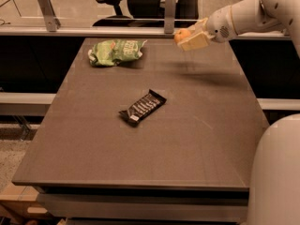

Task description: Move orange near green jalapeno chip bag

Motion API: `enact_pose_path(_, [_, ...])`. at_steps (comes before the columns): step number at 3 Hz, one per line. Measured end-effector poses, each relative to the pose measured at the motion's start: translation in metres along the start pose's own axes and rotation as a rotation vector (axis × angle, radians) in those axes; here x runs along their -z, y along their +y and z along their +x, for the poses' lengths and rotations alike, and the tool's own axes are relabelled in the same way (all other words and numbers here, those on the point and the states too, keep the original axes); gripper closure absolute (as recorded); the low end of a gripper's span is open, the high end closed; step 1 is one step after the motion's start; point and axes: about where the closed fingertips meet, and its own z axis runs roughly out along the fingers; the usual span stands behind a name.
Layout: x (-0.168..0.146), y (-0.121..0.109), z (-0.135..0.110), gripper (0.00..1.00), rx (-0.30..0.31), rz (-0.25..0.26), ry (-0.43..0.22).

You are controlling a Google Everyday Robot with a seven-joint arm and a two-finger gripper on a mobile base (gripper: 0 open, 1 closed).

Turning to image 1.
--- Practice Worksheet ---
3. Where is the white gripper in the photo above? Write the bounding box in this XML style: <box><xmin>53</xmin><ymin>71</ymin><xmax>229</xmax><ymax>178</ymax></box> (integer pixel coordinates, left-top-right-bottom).
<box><xmin>176</xmin><ymin>6</ymin><xmax>237</xmax><ymax>51</ymax></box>

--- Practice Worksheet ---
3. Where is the orange fruit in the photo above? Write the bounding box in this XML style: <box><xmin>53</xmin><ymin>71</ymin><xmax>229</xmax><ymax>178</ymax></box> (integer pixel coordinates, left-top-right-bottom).
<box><xmin>174</xmin><ymin>28</ymin><xmax>191</xmax><ymax>43</ymax></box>

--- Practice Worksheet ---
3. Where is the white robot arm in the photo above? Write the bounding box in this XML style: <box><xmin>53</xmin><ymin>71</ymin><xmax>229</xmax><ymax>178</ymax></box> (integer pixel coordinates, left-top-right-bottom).
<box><xmin>174</xmin><ymin>0</ymin><xmax>300</xmax><ymax>225</ymax></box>

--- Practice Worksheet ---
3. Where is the green jalapeno chip bag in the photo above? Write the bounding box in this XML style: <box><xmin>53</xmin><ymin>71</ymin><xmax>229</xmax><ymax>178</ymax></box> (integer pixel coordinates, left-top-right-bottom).
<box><xmin>88</xmin><ymin>39</ymin><xmax>146</xmax><ymax>67</ymax></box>

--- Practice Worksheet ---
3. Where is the black office chair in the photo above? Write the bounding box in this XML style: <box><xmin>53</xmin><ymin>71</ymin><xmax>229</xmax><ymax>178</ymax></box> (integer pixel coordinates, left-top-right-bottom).
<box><xmin>94</xmin><ymin>0</ymin><xmax>199</xmax><ymax>28</ymax></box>

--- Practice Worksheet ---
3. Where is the black candy bar wrapper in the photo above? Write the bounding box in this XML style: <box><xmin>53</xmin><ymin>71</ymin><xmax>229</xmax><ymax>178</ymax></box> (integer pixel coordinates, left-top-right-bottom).
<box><xmin>119</xmin><ymin>90</ymin><xmax>167</xmax><ymax>126</ymax></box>

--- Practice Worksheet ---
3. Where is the glass barrier panel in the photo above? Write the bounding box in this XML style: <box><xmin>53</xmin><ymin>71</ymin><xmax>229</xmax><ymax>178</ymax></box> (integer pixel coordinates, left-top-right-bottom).
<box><xmin>0</xmin><ymin>0</ymin><xmax>289</xmax><ymax>31</ymax></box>

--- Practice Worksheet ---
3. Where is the middle metal bracket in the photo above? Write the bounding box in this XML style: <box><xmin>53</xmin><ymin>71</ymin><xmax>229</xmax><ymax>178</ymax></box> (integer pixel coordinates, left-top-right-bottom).
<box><xmin>164</xmin><ymin>0</ymin><xmax>176</xmax><ymax>34</ymax></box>

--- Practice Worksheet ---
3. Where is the metal bracket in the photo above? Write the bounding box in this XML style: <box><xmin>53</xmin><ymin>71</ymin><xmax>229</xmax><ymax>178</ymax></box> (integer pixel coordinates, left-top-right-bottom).
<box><xmin>37</xmin><ymin>0</ymin><xmax>61</xmax><ymax>32</ymax></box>
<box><xmin>164</xmin><ymin>0</ymin><xmax>176</xmax><ymax>34</ymax></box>

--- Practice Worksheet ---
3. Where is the left metal bracket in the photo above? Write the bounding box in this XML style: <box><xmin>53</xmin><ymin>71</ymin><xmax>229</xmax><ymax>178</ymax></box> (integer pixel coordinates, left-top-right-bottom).
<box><xmin>37</xmin><ymin>0</ymin><xmax>61</xmax><ymax>32</ymax></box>

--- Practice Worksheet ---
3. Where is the grey table frame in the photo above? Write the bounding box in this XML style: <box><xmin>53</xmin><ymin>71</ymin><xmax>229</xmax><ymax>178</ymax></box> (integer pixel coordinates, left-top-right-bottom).
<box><xmin>37</xmin><ymin>187</ymin><xmax>249</xmax><ymax>223</ymax></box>

